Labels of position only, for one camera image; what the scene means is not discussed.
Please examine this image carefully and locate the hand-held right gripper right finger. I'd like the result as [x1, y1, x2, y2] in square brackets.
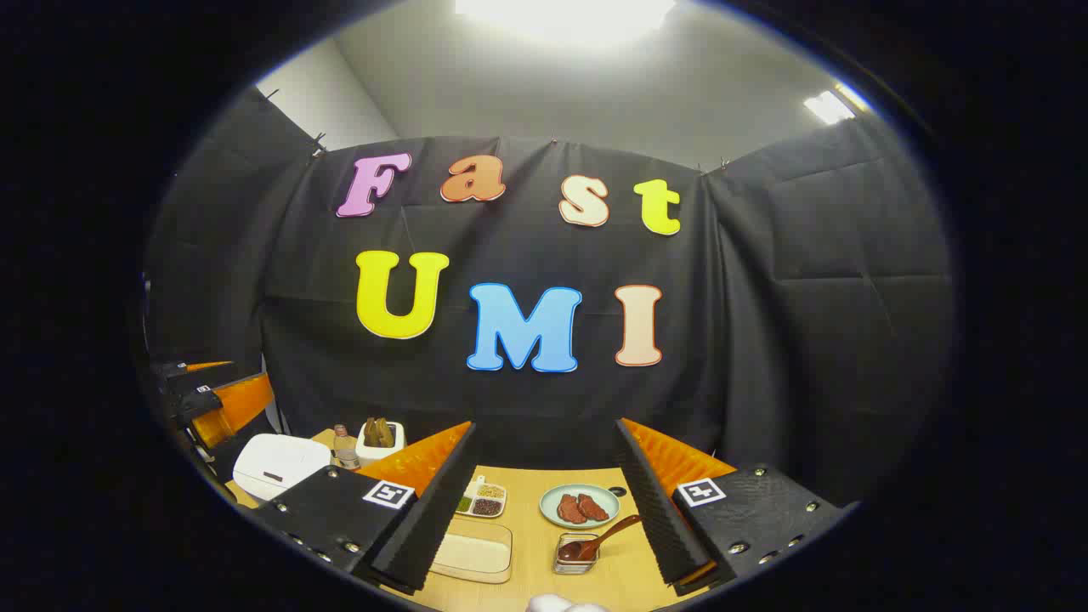
[614, 416, 851, 596]

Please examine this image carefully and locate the clear plastic rice box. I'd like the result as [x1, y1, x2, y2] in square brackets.
[429, 520, 513, 584]

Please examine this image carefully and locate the white rice cooker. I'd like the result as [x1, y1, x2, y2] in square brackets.
[232, 433, 332, 502]

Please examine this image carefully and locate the brown wooden spoon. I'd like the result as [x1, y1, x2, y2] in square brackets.
[557, 514, 643, 564]

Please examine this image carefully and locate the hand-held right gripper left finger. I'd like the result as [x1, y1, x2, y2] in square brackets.
[251, 421, 479, 596]

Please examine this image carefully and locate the white toaster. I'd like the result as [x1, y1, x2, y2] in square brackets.
[355, 421, 406, 467]

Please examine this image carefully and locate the small ceiling light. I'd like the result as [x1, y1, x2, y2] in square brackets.
[803, 83, 870, 126]

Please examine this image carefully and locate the pale green plate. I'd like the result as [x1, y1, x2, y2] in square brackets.
[540, 484, 621, 530]

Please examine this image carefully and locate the white divided tray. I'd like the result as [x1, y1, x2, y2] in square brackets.
[455, 476, 508, 519]

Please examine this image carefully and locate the metal wire chopstick holder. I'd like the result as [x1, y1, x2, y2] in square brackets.
[554, 531, 601, 576]

